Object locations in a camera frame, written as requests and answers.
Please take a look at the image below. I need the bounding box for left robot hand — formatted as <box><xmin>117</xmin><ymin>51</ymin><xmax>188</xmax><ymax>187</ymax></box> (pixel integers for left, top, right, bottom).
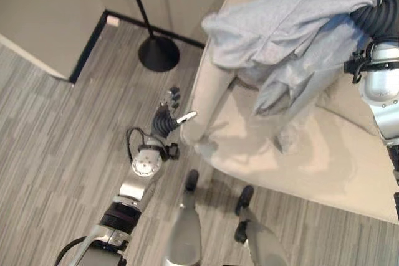
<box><xmin>150</xmin><ymin>85</ymin><xmax>198</xmax><ymax>138</ymax></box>

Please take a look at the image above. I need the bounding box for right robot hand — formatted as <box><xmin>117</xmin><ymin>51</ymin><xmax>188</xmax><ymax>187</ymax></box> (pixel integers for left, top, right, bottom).
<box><xmin>349</xmin><ymin>0</ymin><xmax>399</xmax><ymax>38</ymax></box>

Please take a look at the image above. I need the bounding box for light grey hooded garment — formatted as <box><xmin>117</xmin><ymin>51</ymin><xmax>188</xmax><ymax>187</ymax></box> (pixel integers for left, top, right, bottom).
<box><xmin>201</xmin><ymin>0</ymin><xmax>379</xmax><ymax>154</ymax></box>

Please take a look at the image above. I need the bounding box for black clothes rack stand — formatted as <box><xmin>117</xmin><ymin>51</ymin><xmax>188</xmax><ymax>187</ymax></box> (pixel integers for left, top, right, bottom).
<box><xmin>122</xmin><ymin>0</ymin><xmax>181</xmax><ymax>72</ymax></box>

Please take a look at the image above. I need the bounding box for beige sofa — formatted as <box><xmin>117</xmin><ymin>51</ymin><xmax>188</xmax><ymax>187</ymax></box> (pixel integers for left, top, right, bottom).
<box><xmin>180</xmin><ymin>0</ymin><xmax>399</xmax><ymax>225</ymax></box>

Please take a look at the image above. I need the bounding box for left silver robot leg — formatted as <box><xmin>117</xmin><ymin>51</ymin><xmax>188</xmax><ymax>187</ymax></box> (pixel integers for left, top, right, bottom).
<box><xmin>162</xmin><ymin>169</ymin><xmax>203</xmax><ymax>266</ymax></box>

